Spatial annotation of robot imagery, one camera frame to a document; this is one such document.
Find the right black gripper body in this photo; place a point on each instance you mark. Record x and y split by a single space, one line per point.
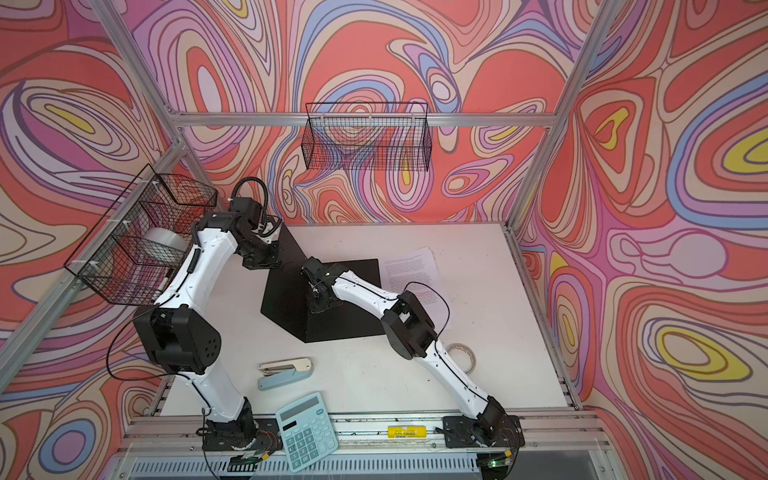
320 303

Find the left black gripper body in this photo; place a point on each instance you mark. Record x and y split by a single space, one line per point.
261 254

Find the white black file folder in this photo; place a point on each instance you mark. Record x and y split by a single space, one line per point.
303 307

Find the printed paper stack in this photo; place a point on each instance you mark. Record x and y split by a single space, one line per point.
417 272

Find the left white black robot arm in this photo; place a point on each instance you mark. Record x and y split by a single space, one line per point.
174 331

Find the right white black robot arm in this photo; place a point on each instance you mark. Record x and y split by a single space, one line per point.
411 333

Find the blue cream stapler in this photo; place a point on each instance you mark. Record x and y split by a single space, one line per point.
284 372

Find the teal calculator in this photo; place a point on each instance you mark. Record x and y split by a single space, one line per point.
306 431

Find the yellow label sticker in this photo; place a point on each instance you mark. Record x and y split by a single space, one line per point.
407 432

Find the clear tape roll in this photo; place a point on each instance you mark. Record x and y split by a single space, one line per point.
463 356

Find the left black wire basket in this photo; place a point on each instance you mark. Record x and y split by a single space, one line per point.
110 260

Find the black wire basket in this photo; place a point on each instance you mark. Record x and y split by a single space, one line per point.
110 260
355 145

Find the back black wire basket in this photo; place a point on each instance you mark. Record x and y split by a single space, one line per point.
355 145

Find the aluminium frame rail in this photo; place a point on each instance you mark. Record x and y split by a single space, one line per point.
187 119

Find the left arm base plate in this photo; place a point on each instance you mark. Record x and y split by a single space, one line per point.
264 436

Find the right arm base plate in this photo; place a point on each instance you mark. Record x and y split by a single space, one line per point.
463 432

